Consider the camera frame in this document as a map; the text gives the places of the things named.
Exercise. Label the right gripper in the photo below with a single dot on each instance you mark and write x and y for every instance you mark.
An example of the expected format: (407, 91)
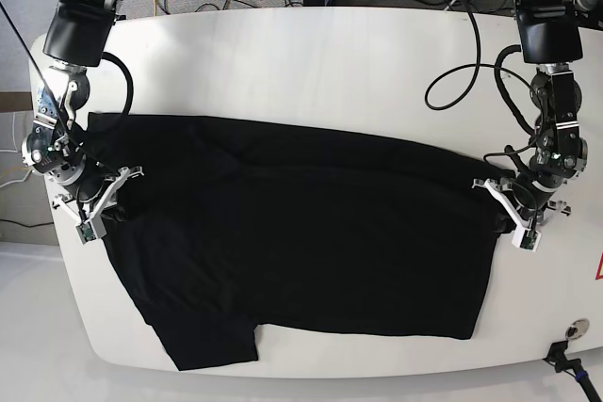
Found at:
(94, 193)

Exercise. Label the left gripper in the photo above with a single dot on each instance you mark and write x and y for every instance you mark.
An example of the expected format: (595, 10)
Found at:
(528, 203)

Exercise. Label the black T-shirt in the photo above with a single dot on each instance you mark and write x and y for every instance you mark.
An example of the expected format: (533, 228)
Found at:
(239, 224)

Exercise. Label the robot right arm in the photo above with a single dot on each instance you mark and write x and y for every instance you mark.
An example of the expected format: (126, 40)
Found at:
(57, 147)

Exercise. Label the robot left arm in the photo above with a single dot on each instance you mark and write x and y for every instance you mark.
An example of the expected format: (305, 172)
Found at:
(550, 40)

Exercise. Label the red warning triangle sticker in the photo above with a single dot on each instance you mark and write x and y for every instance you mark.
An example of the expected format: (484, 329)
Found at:
(599, 271)

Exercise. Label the silver table grommet right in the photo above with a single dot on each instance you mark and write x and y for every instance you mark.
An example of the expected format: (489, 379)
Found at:
(577, 329)

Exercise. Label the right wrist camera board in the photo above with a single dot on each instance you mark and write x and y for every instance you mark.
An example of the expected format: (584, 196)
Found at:
(91, 230)

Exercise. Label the black clamp with cable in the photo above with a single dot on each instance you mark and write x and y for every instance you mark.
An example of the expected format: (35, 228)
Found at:
(556, 358)

